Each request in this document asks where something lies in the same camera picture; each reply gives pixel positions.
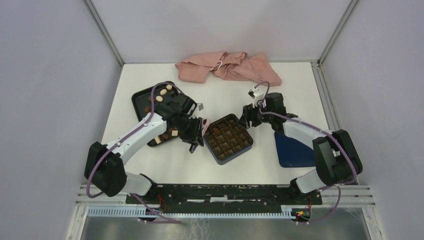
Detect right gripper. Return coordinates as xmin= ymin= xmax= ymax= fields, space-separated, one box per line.
xmin=236 ymin=99 xmax=274 ymax=130

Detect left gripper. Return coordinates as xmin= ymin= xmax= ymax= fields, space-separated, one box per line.
xmin=173 ymin=114 xmax=204 ymax=147

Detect blue chocolate box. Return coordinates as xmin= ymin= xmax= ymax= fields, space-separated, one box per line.
xmin=203 ymin=113 xmax=254 ymax=165

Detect pink silicone tongs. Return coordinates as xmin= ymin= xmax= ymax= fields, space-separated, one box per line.
xmin=201 ymin=118 xmax=211 ymax=137

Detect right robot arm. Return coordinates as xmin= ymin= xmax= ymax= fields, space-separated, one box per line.
xmin=238 ymin=89 xmax=363 ymax=204

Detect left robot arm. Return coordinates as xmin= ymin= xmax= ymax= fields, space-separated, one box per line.
xmin=84 ymin=93 xmax=210 ymax=204

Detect black chocolate tray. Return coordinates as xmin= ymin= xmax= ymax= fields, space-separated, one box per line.
xmin=131 ymin=81 xmax=181 ymax=148

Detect pink cloth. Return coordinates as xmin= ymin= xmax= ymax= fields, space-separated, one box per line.
xmin=175 ymin=51 xmax=282 ymax=86

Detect blue box lid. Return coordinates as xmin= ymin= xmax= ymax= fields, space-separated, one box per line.
xmin=274 ymin=132 xmax=316 ymax=168

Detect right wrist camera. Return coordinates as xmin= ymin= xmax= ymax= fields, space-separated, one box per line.
xmin=248 ymin=87 xmax=264 ymax=101

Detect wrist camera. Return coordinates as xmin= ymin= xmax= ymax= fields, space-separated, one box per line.
xmin=189 ymin=102 xmax=204 ymax=116
xmin=248 ymin=87 xmax=264 ymax=101

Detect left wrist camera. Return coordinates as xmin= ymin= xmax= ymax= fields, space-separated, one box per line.
xmin=189 ymin=102 xmax=204 ymax=116

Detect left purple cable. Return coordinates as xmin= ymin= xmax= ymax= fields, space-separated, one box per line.
xmin=86 ymin=81 xmax=185 ymax=200

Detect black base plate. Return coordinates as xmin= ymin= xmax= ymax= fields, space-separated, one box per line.
xmin=125 ymin=184 xmax=323 ymax=214

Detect white cable duct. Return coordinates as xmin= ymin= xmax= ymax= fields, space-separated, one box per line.
xmin=86 ymin=205 xmax=294 ymax=220

